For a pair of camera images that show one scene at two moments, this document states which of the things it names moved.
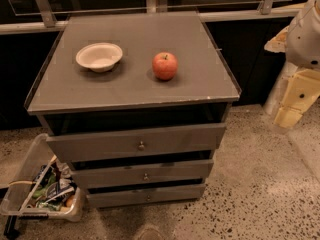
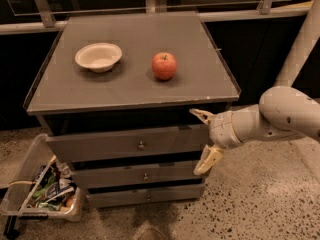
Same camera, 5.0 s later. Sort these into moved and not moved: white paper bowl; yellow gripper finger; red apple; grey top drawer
Moved: yellow gripper finger
Not moved: grey top drawer; red apple; white paper bowl
